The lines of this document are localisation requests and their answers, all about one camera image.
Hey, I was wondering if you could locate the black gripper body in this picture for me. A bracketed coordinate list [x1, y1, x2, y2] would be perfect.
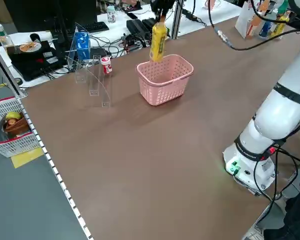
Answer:
[149, 0, 177, 12]

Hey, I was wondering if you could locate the large yellow drink bottle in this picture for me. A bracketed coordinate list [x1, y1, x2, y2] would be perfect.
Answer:
[149, 14, 168, 63]

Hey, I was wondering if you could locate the clear acrylic drinks tray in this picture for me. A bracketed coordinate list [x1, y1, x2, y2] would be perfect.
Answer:
[234, 0, 292, 41]

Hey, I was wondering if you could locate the pink plastic basket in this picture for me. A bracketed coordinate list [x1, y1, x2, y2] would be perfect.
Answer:
[136, 53, 195, 107]

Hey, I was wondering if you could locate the orange drink bottle white cap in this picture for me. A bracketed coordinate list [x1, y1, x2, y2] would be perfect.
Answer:
[258, 0, 271, 12]
[247, 12, 261, 38]

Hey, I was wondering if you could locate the blue drink bottle white cap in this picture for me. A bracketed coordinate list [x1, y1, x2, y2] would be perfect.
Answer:
[258, 21, 274, 38]

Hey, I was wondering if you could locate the white basket red rim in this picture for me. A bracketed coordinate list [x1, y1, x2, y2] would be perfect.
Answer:
[0, 96, 43, 159]

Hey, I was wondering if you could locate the black power supply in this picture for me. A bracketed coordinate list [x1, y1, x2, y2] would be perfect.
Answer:
[126, 19, 153, 42]
[141, 17, 171, 38]

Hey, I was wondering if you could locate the white bottle green cap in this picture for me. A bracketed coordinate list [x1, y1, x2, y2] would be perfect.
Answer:
[106, 5, 117, 24]

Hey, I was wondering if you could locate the black keyboard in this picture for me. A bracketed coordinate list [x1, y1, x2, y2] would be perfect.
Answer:
[74, 21, 110, 34]

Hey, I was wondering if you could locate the small red white bottle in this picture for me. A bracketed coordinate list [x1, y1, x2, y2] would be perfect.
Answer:
[100, 56, 113, 75]

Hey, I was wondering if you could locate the blue carton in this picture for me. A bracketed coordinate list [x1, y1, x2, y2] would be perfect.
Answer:
[73, 31, 92, 61]

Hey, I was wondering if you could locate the clear acrylic stepped shelf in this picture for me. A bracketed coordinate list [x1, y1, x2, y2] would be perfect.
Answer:
[64, 21, 114, 109]

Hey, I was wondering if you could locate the small yellow bottle orange cap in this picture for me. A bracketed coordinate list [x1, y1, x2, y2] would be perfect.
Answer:
[271, 10, 291, 39]

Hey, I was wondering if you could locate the black monitor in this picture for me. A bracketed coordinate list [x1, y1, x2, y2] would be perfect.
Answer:
[2, 0, 98, 33]

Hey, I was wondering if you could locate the black desktop device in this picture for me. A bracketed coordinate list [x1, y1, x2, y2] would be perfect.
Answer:
[9, 39, 67, 81]

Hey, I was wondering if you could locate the glass bottle white cap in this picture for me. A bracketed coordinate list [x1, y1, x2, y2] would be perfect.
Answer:
[0, 23, 15, 48]

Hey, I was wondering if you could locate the yellow fruit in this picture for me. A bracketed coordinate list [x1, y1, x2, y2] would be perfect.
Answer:
[5, 111, 23, 121]

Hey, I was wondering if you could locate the brown woven bowl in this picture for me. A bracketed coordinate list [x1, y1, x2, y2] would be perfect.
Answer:
[2, 116, 31, 138]

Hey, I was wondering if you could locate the person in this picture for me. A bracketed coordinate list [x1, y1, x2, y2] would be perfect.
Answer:
[263, 172, 300, 240]

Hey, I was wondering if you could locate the aluminium frame post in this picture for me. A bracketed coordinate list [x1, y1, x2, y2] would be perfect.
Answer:
[171, 0, 185, 40]
[0, 41, 28, 99]

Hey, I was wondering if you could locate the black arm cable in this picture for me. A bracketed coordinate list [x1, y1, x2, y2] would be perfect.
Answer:
[207, 0, 300, 51]

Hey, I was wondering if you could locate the aluminium table edge rail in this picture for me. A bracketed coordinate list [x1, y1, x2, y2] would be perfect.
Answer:
[16, 96, 95, 240]

